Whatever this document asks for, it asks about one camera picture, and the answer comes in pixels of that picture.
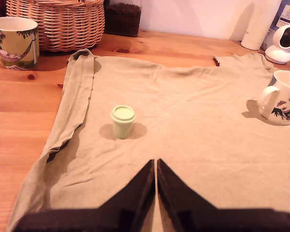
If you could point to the pale green coffee capsule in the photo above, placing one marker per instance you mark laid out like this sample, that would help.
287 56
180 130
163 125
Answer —
122 120

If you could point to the white mug with creature print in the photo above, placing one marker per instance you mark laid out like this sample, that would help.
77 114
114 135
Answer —
282 96

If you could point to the yellow-green mug with hammock print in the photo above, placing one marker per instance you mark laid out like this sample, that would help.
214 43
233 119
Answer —
14 41

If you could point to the clear coffee bean container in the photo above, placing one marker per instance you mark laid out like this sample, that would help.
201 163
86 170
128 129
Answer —
122 19

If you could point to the beige cloth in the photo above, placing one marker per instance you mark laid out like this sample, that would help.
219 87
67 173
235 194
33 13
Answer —
183 120

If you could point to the white insulated bottle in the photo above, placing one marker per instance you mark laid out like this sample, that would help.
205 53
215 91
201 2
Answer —
258 24

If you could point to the small white round camera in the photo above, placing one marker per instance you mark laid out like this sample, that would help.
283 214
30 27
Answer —
281 46

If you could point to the large clear water bottle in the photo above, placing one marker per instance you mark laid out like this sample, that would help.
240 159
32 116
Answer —
288 14

